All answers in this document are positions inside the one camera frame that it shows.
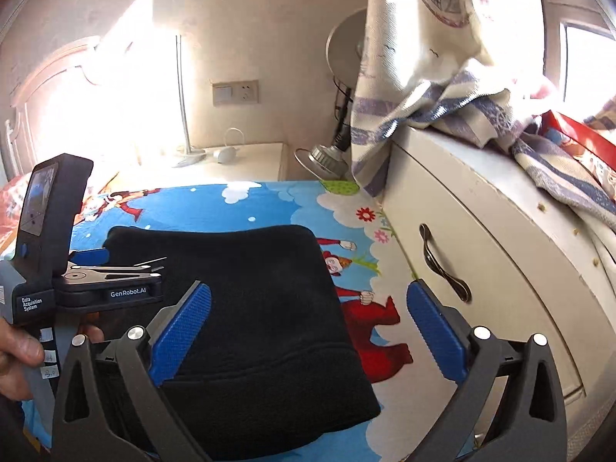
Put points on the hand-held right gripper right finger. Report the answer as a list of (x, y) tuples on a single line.
[(435, 332)]

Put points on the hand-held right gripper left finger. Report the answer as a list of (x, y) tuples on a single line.
[(180, 337)]

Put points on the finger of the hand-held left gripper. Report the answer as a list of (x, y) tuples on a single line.
[(91, 256), (110, 272)]

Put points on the black pants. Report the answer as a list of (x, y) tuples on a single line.
[(250, 298)]

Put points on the person's left hand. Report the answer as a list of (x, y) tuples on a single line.
[(21, 346)]

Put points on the white cabinet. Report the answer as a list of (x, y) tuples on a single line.
[(505, 231)]

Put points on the white headboard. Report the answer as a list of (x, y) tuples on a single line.
[(53, 101)]

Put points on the blue cartoon printed blanket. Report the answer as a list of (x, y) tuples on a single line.
[(269, 202)]

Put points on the white nightstand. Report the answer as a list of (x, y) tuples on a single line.
[(255, 163)]

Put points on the white pole with base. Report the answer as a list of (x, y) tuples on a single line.
[(182, 96)]

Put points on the silver desk lamp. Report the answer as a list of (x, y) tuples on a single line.
[(320, 156)]

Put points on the blue striped white cloth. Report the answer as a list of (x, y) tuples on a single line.
[(409, 106)]

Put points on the red printed box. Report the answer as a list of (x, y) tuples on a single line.
[(582, 137)]

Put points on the window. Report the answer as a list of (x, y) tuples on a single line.
[(587, 62)]

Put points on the beige wall socket plate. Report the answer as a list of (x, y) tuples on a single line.
[(236, 92)]

